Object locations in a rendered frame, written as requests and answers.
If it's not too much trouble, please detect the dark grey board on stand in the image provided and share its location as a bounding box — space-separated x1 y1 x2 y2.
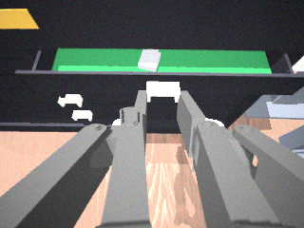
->
244 57 304 120

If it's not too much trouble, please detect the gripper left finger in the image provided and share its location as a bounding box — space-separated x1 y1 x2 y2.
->
0 90 152 228

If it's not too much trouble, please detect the white bar with square ends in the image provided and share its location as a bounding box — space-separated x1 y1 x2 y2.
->
138 49 161 71

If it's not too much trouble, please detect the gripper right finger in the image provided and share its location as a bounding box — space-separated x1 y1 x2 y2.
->
177 90 304 228

